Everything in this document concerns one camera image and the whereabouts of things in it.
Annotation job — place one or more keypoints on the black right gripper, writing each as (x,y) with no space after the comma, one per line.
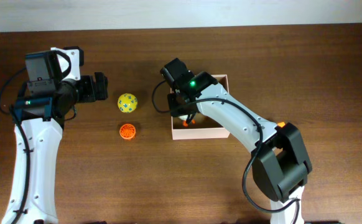
(173,108)

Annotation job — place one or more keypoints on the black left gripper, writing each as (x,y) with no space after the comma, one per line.
(97,94)

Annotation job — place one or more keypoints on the yellow ball blue letters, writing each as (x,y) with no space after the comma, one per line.
(127,103)

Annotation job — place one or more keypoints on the white duck toy pink hat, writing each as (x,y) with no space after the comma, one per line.
(193,120)

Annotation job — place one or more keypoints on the multicolour puzzle cube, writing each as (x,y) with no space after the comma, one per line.
(281,124)

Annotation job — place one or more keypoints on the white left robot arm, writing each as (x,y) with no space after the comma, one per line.
(54,87)

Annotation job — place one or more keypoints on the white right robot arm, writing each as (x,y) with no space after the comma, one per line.
(274,178)

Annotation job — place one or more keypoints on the beige open cardboard box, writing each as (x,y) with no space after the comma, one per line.
(202,127)

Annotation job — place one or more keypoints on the orange lattice ball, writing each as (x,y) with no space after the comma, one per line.
(127,131)

